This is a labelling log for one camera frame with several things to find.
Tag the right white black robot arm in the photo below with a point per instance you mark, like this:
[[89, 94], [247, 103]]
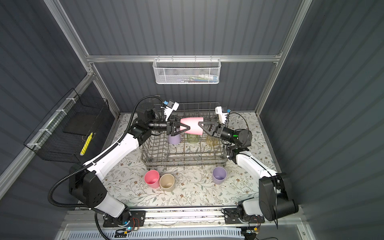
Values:
[[275, 195]]

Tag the small purple plastic cup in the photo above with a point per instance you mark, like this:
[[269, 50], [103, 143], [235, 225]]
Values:
[[219, 174]]

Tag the pink plastic cup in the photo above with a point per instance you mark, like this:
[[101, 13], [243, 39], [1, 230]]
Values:
[[193, 123], [152, 179]]

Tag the white mesh wall basket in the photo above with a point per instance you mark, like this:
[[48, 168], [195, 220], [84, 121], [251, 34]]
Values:
[[167, 72]]

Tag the aluminium front rail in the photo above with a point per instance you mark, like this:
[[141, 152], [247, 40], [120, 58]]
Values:
[[178, 217]]

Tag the black wire wall basket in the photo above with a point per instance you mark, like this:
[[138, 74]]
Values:
[[62, 136]]

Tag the large purple plastic cup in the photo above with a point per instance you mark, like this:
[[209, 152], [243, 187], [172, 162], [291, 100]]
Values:
[[174, 140]]

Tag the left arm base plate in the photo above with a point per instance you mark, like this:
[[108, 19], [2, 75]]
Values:
[[126, 219]]

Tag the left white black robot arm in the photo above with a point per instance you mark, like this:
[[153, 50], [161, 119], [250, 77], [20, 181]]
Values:
[[85, 181]]

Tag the grey wire dish rack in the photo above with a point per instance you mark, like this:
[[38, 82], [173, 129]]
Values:
[[157, 152]]

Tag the green transparent glass cup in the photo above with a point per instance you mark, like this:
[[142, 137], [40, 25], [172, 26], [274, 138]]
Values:
[[192, 139]]

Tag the beige plastic cup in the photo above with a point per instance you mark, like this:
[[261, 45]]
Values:
[[167, 182]]

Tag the yellow brush in basket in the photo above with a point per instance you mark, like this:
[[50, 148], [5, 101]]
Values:
[[86, 144]]

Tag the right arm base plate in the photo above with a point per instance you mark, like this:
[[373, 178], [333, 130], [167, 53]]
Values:
[[234, 216]]

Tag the tubes in white basket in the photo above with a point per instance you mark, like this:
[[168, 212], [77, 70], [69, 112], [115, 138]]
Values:
[[210, 79]]

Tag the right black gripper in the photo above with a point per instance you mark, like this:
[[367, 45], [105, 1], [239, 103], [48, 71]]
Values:
[[216, 130]]

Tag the yellow transparent glass cup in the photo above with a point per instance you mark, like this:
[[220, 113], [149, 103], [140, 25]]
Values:
[[212, 142]]

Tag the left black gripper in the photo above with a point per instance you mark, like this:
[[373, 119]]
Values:
[[169, 126]]

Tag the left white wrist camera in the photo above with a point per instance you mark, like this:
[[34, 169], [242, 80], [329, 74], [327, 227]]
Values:
[[170, 106]]

